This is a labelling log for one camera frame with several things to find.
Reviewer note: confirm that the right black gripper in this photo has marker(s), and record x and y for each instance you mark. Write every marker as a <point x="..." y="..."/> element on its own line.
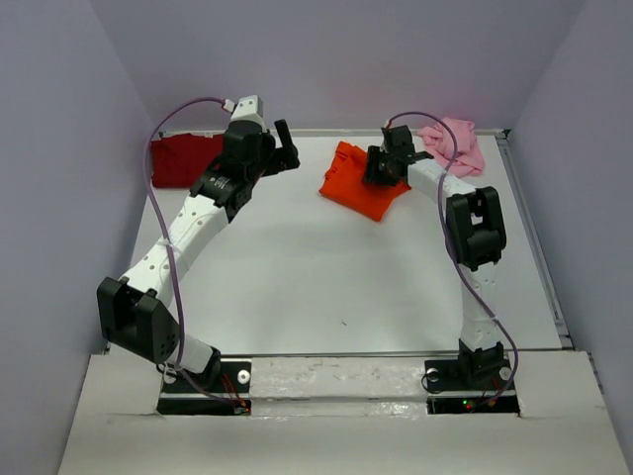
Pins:
<point x="374" y="153"/>

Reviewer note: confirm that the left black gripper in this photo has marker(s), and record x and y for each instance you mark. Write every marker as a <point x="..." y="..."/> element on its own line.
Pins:
<point x="287" y="157"/>

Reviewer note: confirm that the orange t-shirt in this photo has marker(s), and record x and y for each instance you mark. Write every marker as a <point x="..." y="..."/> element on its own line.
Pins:
<point x="343" y="184"/>

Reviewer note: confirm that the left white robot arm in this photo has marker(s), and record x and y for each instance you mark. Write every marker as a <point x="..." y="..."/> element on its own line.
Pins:
<point x="134" y="308"/>

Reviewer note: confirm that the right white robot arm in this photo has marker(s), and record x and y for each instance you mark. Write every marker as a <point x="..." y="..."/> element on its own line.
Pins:
<point x="474" y="235"/>

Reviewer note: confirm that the pink crumpled t-shirt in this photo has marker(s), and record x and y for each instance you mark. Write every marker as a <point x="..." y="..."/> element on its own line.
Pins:
<point x="460" y="141"/>

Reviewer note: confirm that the dark red folded t-shirt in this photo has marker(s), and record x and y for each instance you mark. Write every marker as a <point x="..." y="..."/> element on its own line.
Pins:
<point x="178" y="161"/>

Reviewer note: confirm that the white front cover board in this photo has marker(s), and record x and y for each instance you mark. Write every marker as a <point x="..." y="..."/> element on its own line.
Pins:
<point x="344" y="416"/>

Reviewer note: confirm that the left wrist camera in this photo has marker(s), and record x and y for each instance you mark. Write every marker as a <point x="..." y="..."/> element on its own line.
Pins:
<point x="248" y="108"/>

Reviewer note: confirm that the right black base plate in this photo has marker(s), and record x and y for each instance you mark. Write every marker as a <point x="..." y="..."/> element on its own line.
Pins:
<point x="450" y="392"/>

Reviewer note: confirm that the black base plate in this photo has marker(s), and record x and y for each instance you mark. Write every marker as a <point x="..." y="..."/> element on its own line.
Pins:
<point x="227" y="395"/>
<point x="450" y="392"/>

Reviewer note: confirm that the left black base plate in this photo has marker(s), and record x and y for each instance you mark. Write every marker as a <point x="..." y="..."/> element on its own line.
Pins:
<point x="227" y="395"/>

